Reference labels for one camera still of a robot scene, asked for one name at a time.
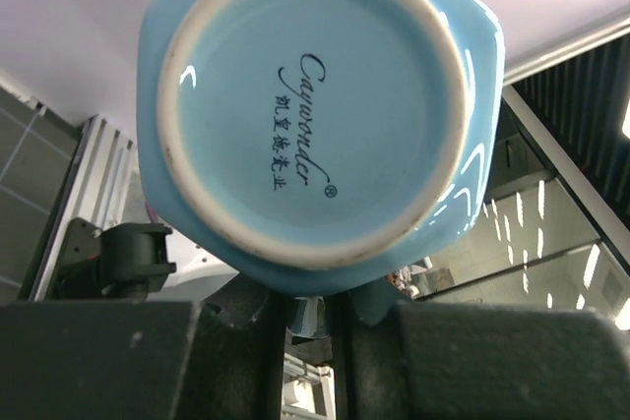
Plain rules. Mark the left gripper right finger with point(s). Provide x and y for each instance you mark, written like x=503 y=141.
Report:
x=398 y=359

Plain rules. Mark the black grid mat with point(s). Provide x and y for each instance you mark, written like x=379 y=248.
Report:
x=36 y=150

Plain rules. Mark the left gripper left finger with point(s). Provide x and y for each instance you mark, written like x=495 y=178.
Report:
x=221 y=358

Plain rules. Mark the light blue hexagonal mug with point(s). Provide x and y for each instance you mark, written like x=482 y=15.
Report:
x=318 y=145

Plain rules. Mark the aluminium front rail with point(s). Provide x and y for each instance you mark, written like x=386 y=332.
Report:
x=91 y=200

